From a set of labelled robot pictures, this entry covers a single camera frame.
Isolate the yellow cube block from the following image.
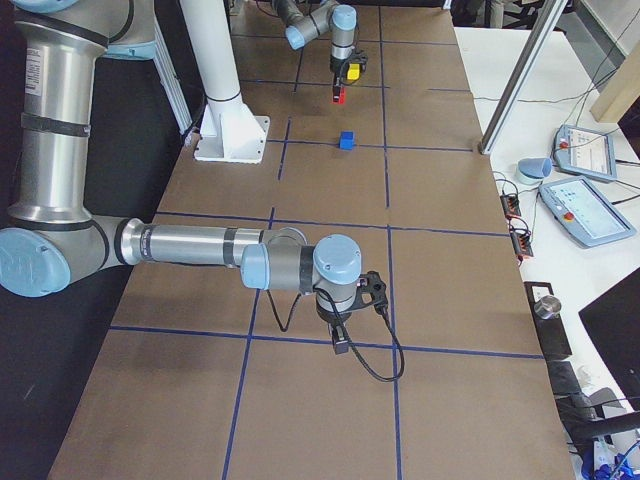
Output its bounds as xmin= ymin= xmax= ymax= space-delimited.
xmin=346 ymin=63 xmax=361 ymax=83

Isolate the metal cup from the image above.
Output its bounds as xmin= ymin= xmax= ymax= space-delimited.
xmin=533 ymin=295 xmax=562 ymax=320

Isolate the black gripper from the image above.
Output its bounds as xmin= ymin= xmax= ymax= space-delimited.
xmin=329 ymin=56 xmax=352 ymax=103
xmin=316 ymin=294 xmax=354 ymax=354

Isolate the white camera pole with base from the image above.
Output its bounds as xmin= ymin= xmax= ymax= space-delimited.
xmin=180 ymin=0 xmax=270 ymax=164

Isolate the near teach pendant tablet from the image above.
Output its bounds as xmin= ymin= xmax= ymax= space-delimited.
xmin=539 ymin=176 xmax=636 ymax=248

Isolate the teach pendant tablet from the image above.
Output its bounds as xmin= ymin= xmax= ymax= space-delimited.
xmin=539 ymin=176 xmax=636 ymax=248
xmin=552 ymin=124 xmax=618 ymax=182

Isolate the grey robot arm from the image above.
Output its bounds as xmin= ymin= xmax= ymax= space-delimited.
xmin=1 ymin=1 xmax=372 ymax=354
xmin=271 ymin=0 xmax=367 ymax=104

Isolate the black electronics box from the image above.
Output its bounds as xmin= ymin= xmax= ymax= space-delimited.
xmin=524 ymin=281 xmax=572 ymax=361

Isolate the black monitor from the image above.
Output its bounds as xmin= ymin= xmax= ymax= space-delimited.
xmin=579 ymin=272 xmax=640 ymax=410

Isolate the far teach pendant tablet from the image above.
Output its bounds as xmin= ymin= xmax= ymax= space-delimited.
xmin=552 ymin=124 xmax=618 ymax=182

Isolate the blue cube block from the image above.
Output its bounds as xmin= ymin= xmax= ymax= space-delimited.
xmin=338 ymin=131 xmax=355 ymax=151

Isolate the red cube block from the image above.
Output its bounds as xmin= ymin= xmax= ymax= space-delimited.
xmin=332 ymin=85 xmax=346 ymax=105

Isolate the aluminium frame post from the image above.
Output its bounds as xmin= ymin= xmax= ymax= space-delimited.
xmin=478 ymin=0 xmax=567 ymax=155

